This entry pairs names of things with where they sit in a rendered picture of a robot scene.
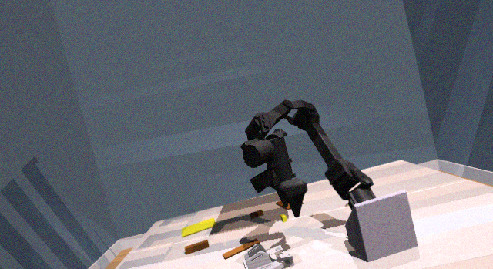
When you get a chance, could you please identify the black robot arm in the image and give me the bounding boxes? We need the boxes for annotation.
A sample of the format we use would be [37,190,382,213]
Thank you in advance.
[240,100,377,210]

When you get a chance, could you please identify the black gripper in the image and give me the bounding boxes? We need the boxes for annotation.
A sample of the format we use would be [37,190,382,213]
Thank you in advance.
[267,154,308,218]

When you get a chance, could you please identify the orange flat square plate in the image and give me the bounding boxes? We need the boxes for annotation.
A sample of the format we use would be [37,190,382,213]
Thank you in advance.
[276,201,291,210]

